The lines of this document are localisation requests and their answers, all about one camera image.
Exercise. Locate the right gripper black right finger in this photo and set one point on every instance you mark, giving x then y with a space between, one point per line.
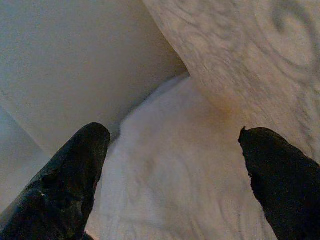
285 185

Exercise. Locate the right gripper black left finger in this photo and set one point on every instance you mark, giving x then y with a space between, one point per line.
62 185

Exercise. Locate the pale fleece blanket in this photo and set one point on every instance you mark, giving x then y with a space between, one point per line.
175 162

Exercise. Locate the white smooth bed sheet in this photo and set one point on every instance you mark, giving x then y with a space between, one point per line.
75 62

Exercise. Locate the grey swirl patterned bedspread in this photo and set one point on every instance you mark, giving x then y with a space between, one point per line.
250 50

